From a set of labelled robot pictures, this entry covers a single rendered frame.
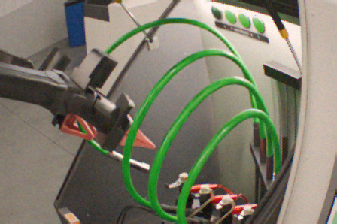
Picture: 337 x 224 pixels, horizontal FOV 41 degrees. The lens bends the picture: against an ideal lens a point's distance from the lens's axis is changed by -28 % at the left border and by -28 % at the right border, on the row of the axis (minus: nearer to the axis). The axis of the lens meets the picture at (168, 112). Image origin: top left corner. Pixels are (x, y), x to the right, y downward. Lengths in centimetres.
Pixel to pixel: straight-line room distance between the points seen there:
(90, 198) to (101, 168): 10
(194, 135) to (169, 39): 27
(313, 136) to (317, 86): 9
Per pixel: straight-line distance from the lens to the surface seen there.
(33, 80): 89
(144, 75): 147
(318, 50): 82
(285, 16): 113
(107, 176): 149
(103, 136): 111
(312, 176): 86
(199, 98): 97
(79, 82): 105
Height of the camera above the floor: 167
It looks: 22 degrees down
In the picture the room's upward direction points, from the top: 9 degrees counter-clockwise
